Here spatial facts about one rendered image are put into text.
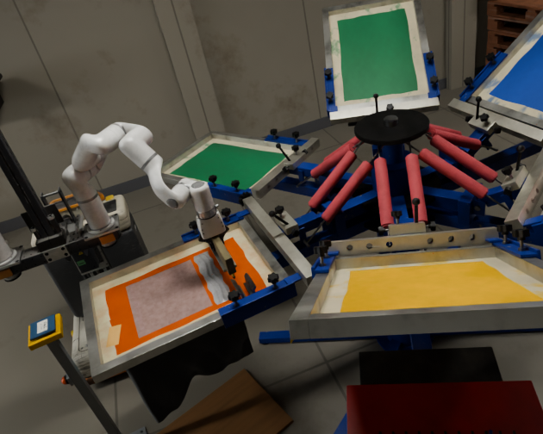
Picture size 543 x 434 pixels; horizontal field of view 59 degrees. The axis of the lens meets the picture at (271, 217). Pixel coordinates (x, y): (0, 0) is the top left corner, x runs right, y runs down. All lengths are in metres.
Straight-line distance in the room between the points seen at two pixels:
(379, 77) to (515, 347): 1.65
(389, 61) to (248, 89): 2.23
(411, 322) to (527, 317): 0.19
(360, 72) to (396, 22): 0.40
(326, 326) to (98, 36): 4.02
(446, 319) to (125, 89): 4.15
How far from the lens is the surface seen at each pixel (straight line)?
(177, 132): 4.92
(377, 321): 0.91
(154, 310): 2.00
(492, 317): 0.93
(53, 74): 4.74
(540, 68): 2.74
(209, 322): 1.80
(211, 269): 2.06
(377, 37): 3.11
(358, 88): 2.89
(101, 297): 2.19
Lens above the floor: 2.22
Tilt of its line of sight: 34 degrees down
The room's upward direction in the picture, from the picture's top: 14 degrees counter-clockwise
